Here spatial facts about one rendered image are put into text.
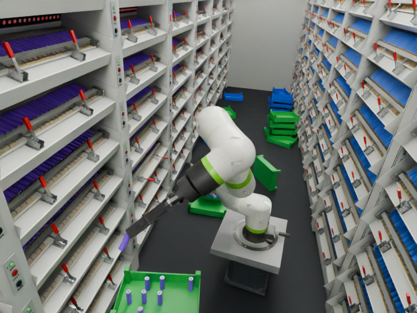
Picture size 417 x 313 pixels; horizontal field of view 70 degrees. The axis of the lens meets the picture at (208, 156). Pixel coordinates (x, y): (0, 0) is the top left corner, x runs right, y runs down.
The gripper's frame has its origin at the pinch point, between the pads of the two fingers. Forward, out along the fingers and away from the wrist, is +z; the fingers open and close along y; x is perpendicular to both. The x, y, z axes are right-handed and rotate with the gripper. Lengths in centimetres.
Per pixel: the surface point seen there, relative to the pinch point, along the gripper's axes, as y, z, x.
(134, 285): 31.8, 29.6, -15.4
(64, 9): -6, -21, 63
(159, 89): 98, -19, 70
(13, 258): -12.1, 28.2, 12.2
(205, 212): 145, 14, -10
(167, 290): 33.1, 20.1, -24.2
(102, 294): 58, 62, -11
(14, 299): -9.0, 37.1, 3.8
